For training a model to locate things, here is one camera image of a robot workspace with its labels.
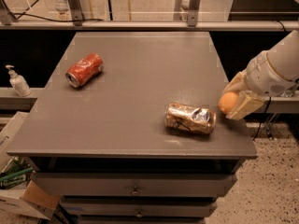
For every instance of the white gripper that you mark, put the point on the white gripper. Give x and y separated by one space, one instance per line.
263 75

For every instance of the orange fruit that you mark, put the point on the orange fruit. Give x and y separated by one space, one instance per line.
227 102

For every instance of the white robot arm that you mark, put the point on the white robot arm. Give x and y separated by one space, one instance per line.
290 41

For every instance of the crushed gold can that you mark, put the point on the crushed gold can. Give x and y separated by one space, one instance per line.
190 119

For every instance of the red soda can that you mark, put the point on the red soda can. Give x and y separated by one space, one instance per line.
84 70

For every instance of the grey drawer cabinet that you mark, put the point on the grey drawer cabinet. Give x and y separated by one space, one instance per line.
103 148

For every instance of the white pump bottle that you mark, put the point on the white pump bottle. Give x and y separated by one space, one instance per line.
18 82

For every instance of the cardboard box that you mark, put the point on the cardboard box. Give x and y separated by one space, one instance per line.
18 194

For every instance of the metal railing frame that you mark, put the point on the metal railing frame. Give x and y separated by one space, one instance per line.
151 15

